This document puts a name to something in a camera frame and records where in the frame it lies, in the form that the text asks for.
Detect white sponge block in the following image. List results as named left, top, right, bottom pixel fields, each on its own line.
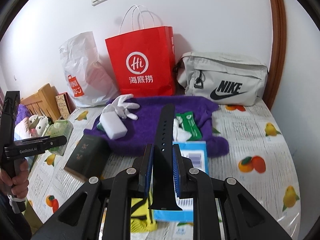
left=100, top=112, right=127, bottom=140

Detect white Miniso plastic bag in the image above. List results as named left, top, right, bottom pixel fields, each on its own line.
left=59, top=31, right=119, bottom=108

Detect dark green tea box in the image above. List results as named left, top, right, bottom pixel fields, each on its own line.
left=64, top=135, right=113, bottom=181

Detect spotted plush toy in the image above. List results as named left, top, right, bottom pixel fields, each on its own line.
left=27, top=115, right=53, bottom=138

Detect green sachet packet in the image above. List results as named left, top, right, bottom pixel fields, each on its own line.
left=176, top=111, right=202, bottom=141

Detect blue tissue pack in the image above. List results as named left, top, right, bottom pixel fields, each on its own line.
left=154, top=141, right=208, bottom=223

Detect black watch strap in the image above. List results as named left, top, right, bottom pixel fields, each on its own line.
left=149, top=103, right=183, bottom=212

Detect person's left hand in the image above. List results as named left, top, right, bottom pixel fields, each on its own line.
left=1, top=159, right=29, bottom=199

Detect wooden bed headboard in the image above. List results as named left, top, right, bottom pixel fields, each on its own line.
left=21, top=83, right=61, bottom=121

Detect purple plush toy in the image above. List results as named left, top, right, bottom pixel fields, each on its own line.
left=15, top=104, right=31, bottom=125

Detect patterned book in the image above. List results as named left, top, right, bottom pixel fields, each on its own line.
left=55, top=92, right=76, bottom=120

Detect yellow pouch black straps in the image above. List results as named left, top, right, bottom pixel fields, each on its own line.
left=130, top=192, right=158, bottom=234

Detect white cotton glove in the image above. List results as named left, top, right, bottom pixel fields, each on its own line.
left=102, top=94, right=140, bottom=120

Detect purple fluffy towel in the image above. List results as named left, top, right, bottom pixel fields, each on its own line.
left=83, top=95, right=230, bottom=158

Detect red Haidilao paper bag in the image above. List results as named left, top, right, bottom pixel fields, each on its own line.
left=105, top=26, right=176, bottom=97

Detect striped pastel bedding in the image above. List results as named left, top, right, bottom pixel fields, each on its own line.
left=14, top=117, right=33, bottom=140

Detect brown wooden door frame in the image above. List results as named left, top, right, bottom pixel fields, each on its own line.
left=263, top=0, right=287, bottom=109

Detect white tissue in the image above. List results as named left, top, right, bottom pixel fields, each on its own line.
left=172, top=118, right=192, bottom=142

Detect grey Nike waist bag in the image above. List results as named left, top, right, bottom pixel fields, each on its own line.
left=177, top=51, right=268, bottom=106

